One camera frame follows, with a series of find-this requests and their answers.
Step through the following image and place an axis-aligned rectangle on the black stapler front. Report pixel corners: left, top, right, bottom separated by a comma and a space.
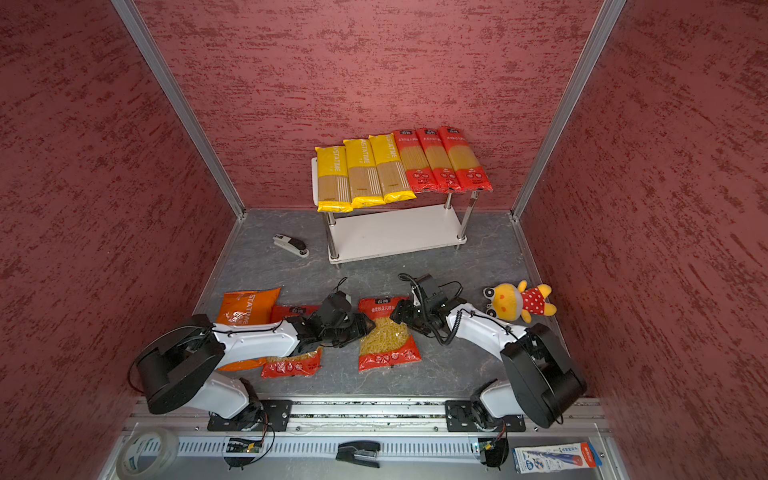
335, 440, 381, 469

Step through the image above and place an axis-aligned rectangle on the white black stapler on floor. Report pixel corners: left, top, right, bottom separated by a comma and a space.
273, 234, 309, 258

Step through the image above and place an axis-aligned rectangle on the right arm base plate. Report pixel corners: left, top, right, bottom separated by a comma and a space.
444, 400, 526, 433

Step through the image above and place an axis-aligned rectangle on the orange pasta bag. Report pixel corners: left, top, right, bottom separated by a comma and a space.
214, 286, 283, 373

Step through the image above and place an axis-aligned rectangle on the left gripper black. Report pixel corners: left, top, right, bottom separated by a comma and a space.
322, 312, 377, 347

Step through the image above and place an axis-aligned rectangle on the white two-tier shelf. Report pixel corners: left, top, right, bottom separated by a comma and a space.
322, 191, 480, 266

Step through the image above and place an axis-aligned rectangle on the clear tape roll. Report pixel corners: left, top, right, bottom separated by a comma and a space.
116, 428, 180, 479

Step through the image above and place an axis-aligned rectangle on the red spaghetti pack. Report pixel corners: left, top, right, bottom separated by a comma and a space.
416, 128, 464, 193
393, 130, 438, 193

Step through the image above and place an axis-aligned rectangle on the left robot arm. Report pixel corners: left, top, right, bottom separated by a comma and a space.
133, 291, 376, 431

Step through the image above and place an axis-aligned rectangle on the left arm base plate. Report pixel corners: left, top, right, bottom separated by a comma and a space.
207, 399, 294, 432

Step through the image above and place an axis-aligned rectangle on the left corner aluminium post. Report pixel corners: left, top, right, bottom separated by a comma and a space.
111, 0, 247, 221

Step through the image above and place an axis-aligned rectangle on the yellow spaghetti pack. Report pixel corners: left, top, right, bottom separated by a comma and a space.
344, 139, 385, 209
315, 146, 353, 213
369, 134, 416, 203

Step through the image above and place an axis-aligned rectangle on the white blue toothpaste box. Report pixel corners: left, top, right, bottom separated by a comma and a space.
512, 442, 602, 474

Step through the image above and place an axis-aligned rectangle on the corner aluminium post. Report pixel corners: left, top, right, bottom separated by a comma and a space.
111, 0, 247, 221
511, 0, 626, 224

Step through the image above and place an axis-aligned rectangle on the red pasta bag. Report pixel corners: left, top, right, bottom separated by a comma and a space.
358, 297, 422, 372
437, 126, 493, 192
261, 305, 323, 379

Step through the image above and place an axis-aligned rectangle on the yellow plush toy red dress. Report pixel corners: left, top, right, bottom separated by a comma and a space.
483, 280, 557, 324

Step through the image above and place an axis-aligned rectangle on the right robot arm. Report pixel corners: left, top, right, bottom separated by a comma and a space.
390, 273, 587, 431

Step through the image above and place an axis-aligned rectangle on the aluminium front rail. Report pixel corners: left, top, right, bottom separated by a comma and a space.
100, 396, 629, 479

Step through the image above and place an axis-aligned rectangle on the right corner aluminium post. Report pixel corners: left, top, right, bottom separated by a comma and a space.
511, 0, 626, 224

